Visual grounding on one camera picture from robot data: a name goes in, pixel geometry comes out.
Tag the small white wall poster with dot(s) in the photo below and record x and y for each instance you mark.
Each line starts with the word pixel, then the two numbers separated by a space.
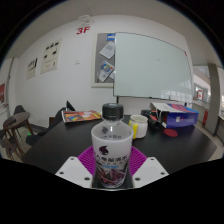
pixel 32 68

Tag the red floor number sign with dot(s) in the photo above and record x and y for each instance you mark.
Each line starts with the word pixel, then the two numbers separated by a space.
pixel 83 30

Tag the whiteboard on stand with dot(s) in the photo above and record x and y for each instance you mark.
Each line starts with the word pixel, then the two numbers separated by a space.
pixel 153 65

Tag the large white wall poster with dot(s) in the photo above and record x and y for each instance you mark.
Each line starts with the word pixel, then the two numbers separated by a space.
pixel 51 56

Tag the black and red device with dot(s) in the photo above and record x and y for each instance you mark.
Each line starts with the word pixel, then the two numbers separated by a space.
pixel 154 121

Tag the blue and white cardboard box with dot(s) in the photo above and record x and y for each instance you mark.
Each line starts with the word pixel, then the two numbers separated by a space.
pixel 180 116

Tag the colourful printed paper sheet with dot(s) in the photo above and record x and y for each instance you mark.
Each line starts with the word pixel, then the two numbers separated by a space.
pixel 106 70

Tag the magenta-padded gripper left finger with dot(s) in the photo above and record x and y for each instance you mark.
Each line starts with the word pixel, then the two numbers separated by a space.
pixel 74 170

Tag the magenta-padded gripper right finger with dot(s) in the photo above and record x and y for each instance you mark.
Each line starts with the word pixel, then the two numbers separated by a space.
pixel 150 170

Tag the red and white flag sign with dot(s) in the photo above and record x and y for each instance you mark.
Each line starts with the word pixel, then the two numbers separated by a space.
pixel 200 94

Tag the colourful printed book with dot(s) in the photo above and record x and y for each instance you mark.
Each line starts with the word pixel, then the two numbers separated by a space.
pixel 81 116

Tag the brown wooden chair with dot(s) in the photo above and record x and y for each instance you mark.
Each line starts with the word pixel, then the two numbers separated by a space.
pixel 16 121

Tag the flat round red coaster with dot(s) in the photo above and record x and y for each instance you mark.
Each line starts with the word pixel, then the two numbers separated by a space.
pixel 170 132

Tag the white paper sheet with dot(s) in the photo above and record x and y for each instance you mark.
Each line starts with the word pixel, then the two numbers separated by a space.
pixel 107 50

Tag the clear black-capped drink bottle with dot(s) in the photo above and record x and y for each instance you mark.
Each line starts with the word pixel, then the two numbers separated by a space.
pixel 111 143

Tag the grey pin board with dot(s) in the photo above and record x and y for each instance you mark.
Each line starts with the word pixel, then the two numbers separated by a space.
pixel 96 71

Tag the black chair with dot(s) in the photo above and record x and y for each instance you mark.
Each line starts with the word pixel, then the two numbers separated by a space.
pixel 55 123

